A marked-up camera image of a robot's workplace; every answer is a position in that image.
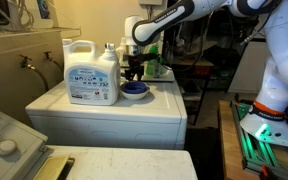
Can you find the white dryer with panel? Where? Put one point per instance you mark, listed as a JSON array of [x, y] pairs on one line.
[[124, 165]]

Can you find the white square tray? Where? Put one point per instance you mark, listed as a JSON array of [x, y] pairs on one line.
[[165, 79]]

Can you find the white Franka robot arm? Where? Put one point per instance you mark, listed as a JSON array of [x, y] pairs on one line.
[[284, 66]]

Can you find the white washing machine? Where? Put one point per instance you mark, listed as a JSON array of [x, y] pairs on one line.
[[117, 123]]

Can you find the round white dryer knob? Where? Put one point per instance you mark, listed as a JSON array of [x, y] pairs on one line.
[[5, 147]]

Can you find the gold dryer lint lid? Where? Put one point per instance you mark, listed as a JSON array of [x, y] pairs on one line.
[[52, 168]]

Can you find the black storage rack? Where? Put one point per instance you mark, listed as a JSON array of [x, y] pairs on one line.
[[190, 70]]

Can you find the white bowl blue inside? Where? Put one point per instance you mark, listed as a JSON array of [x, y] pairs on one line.
[[134, 94]]

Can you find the white bottle blue label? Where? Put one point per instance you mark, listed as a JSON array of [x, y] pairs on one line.
[[44, 8]]

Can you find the large white detergent jug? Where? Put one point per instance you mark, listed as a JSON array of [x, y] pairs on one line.
[[90, 80]]

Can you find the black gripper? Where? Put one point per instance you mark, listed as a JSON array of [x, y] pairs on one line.
[[135, 61]]

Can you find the green spray bottle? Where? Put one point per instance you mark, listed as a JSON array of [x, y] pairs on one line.
[[155, 69]]

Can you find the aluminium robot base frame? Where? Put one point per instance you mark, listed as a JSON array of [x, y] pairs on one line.
[[254, 150]]

